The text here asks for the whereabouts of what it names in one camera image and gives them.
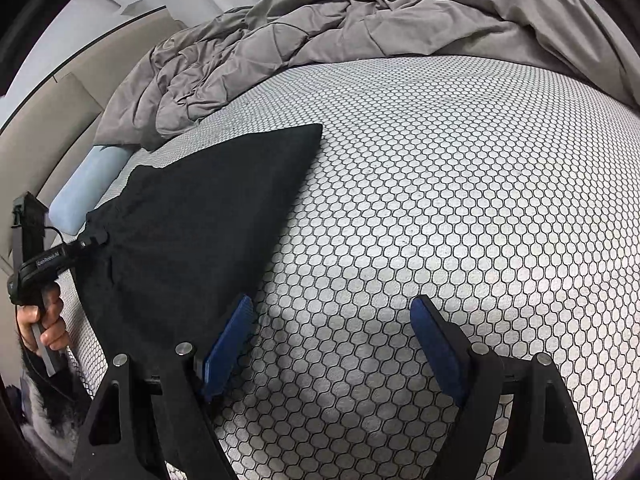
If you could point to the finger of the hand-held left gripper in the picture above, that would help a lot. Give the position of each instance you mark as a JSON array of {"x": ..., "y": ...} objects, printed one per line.
[{"x": 95, "y": 241}]

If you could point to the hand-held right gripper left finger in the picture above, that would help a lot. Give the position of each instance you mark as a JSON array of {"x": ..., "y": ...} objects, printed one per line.
[{"x": 227, "y": 350}]

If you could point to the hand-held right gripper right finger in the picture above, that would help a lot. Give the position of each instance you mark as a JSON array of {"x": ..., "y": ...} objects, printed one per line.
[{"x": 437, "y": 350}]

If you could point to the black pants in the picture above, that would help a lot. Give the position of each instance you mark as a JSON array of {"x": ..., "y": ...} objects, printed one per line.
[{"x": 200, "y": 230}]

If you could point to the person's left forearm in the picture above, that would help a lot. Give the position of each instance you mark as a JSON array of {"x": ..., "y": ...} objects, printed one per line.
[{"x": 50, "y": 410}]

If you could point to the person's left hand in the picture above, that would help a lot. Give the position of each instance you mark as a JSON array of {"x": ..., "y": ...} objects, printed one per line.
[{"x": 52, "y": 332}]

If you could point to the light blue pillow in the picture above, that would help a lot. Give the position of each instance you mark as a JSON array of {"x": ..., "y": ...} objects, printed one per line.
[{"x": 80, "y": 195}]

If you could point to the beige padded headboard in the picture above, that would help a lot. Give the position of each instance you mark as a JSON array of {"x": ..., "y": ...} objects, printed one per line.
[{"x": 55, "y": 110}]

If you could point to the bed with hexagon patterned sheet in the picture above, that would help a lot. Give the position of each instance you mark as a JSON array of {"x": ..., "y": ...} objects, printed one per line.
[{"x": 425, "y": 200}]

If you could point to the grey quilted duvet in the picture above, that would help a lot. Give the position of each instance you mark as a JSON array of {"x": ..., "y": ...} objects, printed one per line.
[{"x": 350, "y": 35}]

